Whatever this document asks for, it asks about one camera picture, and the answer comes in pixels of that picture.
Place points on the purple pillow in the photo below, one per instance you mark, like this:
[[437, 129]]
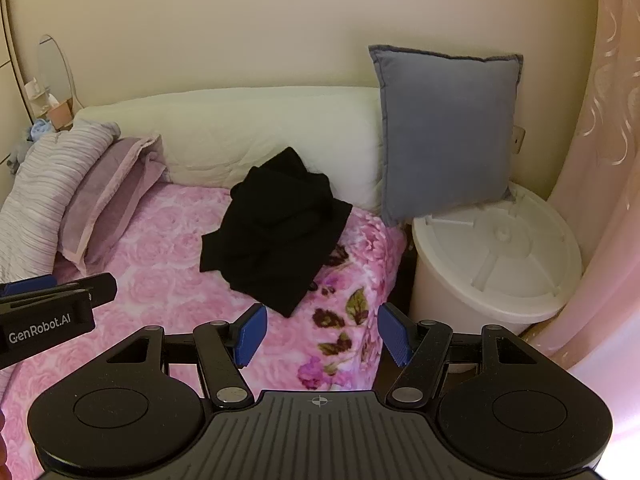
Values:
[[100, 200]]

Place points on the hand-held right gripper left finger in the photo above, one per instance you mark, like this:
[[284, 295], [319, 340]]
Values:
[[252, 332]]

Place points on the black garment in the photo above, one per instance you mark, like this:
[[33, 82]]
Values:
[[280, 225]]

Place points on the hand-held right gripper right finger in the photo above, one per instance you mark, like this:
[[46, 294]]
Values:
[[395, 335]]

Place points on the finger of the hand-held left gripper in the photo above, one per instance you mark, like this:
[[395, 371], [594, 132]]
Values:
[[30, 285], [100, 287]]

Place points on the small pink box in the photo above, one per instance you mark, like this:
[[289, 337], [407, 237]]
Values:
[[62, 115]]

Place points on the pink curtain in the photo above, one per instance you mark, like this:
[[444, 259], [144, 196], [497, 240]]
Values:
[[600, 160]]

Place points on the oval mirror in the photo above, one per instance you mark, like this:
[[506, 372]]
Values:
[[52, 60]]

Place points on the wall socket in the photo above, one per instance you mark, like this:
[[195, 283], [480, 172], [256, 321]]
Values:
[[520, 140]]

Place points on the white round lidded bin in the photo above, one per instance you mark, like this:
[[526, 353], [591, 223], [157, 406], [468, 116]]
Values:
[[500, 245]]

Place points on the lilac ribbed quilt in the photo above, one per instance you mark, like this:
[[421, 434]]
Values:
[[45, 175]]

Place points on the long white pillow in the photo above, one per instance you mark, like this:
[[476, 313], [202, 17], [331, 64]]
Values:
[[225, 125]]

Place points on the pink floral blanket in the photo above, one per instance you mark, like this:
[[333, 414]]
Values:
[[165, 260]]

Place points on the grey-blue cushion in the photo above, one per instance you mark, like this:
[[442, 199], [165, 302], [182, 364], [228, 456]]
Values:
[[445, 135]]

